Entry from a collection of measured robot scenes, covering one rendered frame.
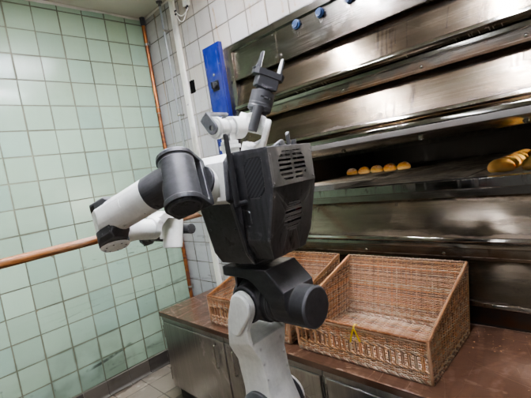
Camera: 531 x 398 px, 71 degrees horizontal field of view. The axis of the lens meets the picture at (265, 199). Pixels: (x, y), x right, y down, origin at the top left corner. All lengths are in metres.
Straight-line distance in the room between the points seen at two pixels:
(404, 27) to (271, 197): 1.11
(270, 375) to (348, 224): 0.95
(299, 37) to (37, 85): 1.64
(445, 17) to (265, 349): 1.37
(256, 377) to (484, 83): 1.29
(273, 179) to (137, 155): 2.09
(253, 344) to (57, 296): 1.78
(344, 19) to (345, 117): 0.44
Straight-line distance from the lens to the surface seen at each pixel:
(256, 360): 1.18
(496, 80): 1.62
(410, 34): 1.75
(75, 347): 2.81
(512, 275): 1.72
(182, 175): 0.87
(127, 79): 3.01
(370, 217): 1.85
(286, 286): 0.99
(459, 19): 1.69
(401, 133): 1.56
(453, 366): 1.53
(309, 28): 2.04
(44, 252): 1.37
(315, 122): 1.95
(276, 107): 2.12
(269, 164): 0.88
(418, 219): 1.75
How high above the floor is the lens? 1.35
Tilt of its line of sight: 5 degrees down
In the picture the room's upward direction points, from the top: 9 degrees counter-clockwise
